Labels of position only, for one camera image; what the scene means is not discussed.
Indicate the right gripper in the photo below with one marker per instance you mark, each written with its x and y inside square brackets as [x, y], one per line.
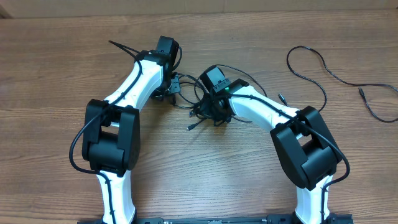
[211, 111]

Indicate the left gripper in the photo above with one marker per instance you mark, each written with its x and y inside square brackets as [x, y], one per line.
[175, 87]

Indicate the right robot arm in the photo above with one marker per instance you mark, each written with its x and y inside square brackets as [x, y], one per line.
[306, 150]

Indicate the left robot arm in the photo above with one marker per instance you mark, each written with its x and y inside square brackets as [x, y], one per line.
[111, 134]

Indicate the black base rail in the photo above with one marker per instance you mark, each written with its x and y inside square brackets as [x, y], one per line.
[270, 219]

